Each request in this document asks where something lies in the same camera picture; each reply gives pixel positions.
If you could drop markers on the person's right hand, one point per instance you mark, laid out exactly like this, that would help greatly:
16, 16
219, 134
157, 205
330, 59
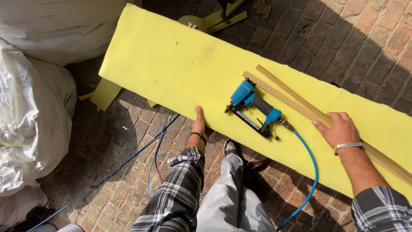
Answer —
341, 132

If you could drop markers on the person's left hand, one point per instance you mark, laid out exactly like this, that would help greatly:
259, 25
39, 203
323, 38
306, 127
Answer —
200, 127

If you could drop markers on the large yellow foam sheet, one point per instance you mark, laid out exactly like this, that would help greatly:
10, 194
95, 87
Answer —
180, 64

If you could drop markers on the long wooden strip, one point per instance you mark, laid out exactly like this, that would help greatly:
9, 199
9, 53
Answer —
283, 97
289, 89

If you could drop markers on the black wristband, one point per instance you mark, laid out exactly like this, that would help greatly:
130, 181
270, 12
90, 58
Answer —
199, 135

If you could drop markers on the person's grey shoe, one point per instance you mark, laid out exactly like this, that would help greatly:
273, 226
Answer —
230, 147

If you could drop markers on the small yellow foam wedge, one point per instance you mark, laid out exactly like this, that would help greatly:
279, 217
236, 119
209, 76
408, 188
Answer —
152, 103

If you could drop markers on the blue pneumatic staple gun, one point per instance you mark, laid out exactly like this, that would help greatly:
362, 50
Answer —
245, 94

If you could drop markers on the brown sandal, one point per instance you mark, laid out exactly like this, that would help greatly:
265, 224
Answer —
258, 163

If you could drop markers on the person's plaid left sleeve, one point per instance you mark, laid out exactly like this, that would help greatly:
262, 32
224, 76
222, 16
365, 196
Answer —
173, 196

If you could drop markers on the person's plaid sleeve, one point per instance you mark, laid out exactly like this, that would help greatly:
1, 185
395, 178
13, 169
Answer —
173, 196
383, 211

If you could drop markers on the person's grey trouser leg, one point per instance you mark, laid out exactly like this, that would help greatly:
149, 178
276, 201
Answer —
230, 199

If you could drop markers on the person's plaid right sleeve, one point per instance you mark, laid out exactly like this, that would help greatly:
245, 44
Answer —
383, 211

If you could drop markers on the flat yellow foam offcut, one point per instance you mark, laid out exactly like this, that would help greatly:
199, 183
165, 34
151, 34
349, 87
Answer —
104, 94

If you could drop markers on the round yellow foam piece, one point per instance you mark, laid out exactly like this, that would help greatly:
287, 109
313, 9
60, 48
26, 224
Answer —
193, 22

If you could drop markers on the yellow foam strip scraps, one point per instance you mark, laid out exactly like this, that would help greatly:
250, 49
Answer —
225, 20

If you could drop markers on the small yellow foam sliver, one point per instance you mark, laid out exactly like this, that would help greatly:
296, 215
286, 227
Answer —
85, 96

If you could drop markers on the black tool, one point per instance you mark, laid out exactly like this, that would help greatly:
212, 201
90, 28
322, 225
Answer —
227, 8

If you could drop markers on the crumpled white plastic sack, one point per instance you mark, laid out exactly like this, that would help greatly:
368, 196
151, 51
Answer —
29, 122

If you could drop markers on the large white woven sack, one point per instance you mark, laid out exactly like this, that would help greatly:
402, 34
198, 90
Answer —
58, 29

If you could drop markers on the dark cloth bundle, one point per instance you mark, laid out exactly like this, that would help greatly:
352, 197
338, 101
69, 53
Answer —
35, 217

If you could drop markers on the small white sack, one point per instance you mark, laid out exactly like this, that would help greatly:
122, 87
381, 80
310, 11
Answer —
19, 206

